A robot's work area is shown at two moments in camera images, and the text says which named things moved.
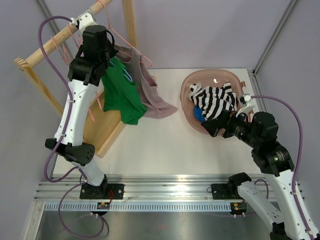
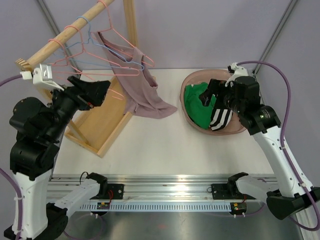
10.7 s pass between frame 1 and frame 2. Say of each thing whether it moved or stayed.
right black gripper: moved
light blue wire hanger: moved
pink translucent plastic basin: stayed
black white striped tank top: moved
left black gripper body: moved
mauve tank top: stayed
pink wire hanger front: moved
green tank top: moved
